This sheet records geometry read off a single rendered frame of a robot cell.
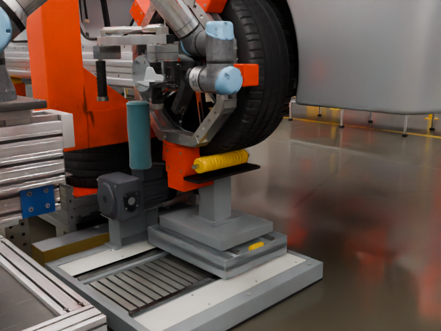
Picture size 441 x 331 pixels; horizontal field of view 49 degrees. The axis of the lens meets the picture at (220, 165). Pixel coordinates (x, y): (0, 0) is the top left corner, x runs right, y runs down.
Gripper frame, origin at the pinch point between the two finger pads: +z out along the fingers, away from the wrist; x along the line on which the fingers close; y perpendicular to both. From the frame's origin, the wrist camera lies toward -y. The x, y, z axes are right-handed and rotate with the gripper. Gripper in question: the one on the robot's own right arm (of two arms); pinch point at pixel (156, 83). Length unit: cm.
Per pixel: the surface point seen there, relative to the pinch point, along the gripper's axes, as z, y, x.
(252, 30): -12.5, 16.3, -31.5
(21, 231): 73, -65, 21
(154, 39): 2.2, 13.7, -1.5
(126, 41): 18.2, 13.1, -1.5
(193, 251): 10, -68, -22
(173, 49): -2.3, 10.4, -5.5
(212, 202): 13, -51, -35
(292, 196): 59, -83, -147
